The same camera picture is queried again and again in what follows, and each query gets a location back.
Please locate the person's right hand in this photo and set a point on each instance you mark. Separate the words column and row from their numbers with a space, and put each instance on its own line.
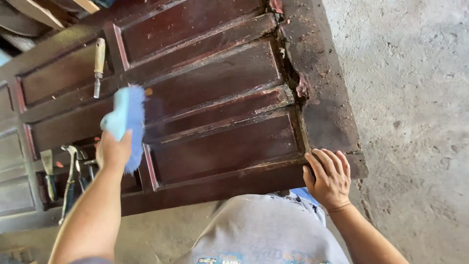
column 329, row 183

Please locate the person's left hand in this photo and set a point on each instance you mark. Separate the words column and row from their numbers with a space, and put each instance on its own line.
column 110, row 154

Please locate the light blue bristle brush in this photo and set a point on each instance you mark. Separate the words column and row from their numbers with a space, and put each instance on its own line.
column 126, row 121

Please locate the dark brown panelled wooden door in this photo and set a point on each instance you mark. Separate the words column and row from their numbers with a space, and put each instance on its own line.
column 190, row 106

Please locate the metal pliers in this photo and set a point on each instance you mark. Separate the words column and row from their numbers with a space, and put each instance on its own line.
column 88, row 168

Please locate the person's blue trousers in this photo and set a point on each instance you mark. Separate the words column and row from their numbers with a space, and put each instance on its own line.
column 306, row 195

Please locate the steel claw hammer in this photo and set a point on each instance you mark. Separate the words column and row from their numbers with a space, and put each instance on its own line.
column 69, row 183

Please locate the flat metal scraper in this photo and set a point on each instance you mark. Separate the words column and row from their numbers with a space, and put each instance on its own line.
column 48, row 172

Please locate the person's grey printed shirt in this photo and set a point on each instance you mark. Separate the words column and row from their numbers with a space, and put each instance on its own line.
column 263, row 231

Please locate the pile of wooden planks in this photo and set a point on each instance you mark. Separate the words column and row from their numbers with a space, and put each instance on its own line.
column 40, row 18

